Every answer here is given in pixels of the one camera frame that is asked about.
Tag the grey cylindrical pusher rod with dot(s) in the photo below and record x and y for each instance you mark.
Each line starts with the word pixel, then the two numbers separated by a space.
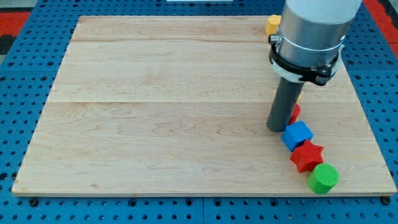
pixel 284 102

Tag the red circle block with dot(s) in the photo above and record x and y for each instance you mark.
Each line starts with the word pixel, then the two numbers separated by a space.
pixel 295 114

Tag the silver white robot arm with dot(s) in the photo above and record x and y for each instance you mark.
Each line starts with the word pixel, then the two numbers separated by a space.
pixel 306 47

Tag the yellow heart block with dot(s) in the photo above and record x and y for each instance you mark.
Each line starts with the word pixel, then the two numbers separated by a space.
pixel 299 98

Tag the blue cube block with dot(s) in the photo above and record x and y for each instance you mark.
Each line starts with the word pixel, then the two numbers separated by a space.
pixel 295 134

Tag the red star block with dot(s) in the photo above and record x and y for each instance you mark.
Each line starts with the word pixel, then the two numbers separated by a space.
pixel 307 156

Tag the yellow hexagon block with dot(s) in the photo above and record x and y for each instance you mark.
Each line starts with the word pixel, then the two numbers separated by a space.
pixel 272 24

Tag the green cylinder block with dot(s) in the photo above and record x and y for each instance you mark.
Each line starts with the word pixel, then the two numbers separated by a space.
pixel 323 178

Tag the wooden board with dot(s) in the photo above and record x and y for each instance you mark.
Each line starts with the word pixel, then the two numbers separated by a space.
pixel 161 106

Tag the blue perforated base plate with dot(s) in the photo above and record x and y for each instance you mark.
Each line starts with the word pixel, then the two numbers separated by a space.
pixel 29 69

